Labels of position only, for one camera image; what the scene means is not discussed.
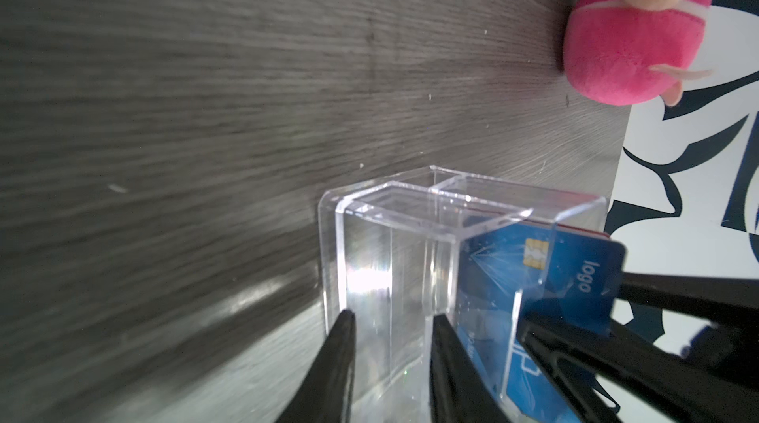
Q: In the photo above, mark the blue credit card with chip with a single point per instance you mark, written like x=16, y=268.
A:
x=567, y=273

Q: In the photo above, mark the clear plastic card box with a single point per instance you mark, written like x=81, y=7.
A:
x=391, y=252

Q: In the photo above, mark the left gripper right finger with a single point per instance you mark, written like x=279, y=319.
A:
x=457, y=394

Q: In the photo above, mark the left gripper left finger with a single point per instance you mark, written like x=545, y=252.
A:
x=326, y=393

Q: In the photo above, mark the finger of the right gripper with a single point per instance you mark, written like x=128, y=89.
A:
x=566, y=354
x=721, y=300

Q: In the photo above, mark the pink plush doll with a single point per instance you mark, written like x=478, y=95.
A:
x=627, y=52

